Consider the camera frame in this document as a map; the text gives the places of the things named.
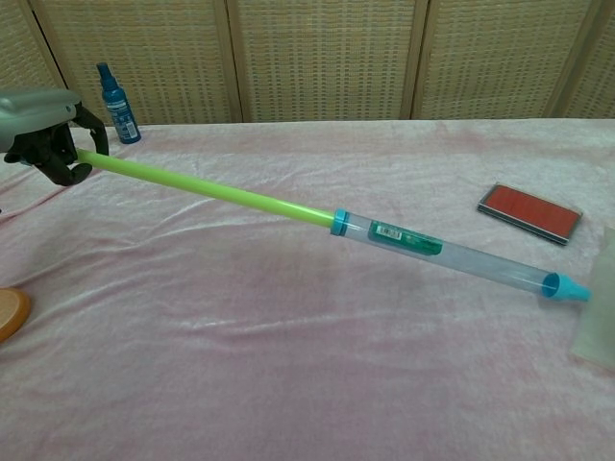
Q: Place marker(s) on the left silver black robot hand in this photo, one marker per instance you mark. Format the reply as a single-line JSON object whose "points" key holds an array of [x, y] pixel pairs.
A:
{"points": [[33, 115]]}

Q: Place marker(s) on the orange disc with hole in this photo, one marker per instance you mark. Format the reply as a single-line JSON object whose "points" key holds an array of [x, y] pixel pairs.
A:
{"points": [[12, 314]]}

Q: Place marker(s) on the red ink pad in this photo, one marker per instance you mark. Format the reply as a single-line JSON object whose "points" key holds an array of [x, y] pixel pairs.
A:
{"points": [[531, 211]]}

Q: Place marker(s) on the woven bamboo folding screen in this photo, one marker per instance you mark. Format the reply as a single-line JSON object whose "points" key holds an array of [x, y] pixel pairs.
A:
{"points": [[317, 57]]}

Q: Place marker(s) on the translucent plastic bag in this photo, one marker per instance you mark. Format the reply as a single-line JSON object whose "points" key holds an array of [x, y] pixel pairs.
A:
{"points": [[598, 307]]}

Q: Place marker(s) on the pink velvet table cloth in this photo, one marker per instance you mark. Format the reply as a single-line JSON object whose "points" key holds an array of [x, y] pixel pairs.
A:
{"points": [[288, 360]]}

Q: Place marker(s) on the blue spray bottle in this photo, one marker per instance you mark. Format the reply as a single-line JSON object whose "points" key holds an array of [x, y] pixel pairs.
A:
{"points": [[120, 115]]}

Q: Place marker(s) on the green blue water pump toy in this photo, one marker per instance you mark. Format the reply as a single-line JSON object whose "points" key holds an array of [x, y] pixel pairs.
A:
{"points": [[216, 192]]}

